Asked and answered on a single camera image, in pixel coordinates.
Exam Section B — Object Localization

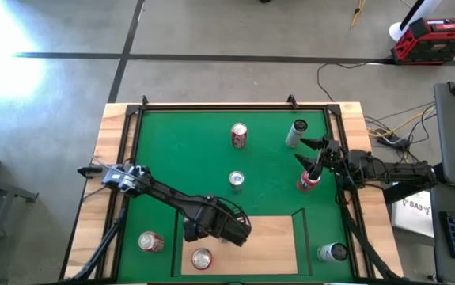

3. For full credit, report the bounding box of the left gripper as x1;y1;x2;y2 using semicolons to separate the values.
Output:
183;196;252;247

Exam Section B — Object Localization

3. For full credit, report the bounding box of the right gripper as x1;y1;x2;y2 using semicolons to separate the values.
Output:
293;136;345;173

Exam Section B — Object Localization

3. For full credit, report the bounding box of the white can black top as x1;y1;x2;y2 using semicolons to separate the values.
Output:
316;241;350;264
284;118;309;149

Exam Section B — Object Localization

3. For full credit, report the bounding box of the red Coca-Cola can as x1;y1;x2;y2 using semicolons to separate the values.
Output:
191;247;214;272
230;121;249;150
137;230;165;253

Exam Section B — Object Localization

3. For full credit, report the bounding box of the red soda can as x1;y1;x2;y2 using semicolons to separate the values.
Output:
296;169;322;194

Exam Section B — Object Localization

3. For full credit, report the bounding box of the blue Red Bull can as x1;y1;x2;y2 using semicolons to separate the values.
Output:
228;169;246;190

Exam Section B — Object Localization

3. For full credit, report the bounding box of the black power strip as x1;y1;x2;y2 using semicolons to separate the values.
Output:
375;128;410;148

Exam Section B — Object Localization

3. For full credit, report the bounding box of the green table mat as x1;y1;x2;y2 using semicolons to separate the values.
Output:
116;109;355;283

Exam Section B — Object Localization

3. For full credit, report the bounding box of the white paper sign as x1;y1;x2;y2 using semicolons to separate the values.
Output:
391;189;436;238

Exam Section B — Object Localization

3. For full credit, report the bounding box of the yellow stick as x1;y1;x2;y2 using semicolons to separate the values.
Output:
349;0;367;29

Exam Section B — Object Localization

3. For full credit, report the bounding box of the white floor stand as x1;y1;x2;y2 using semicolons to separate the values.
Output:
388;0;445;43

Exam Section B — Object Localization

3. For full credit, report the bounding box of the red black tool case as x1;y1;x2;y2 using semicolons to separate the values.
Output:
389;15;455;67

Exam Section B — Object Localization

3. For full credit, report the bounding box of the grey side table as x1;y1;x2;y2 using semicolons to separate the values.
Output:
0;169;40;278

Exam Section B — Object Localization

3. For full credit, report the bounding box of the black floor cable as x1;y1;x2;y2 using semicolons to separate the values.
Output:
316;61;389;103

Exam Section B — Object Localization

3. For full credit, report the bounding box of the black rig frame strut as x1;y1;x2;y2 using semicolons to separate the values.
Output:
68;205;129;283
339;197;404;283

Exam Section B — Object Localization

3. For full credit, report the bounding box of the yellow cable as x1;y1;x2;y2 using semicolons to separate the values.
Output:
367;104;438;175

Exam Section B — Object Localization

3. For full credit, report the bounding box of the black table frame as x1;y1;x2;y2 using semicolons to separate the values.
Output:
92;101;374;284

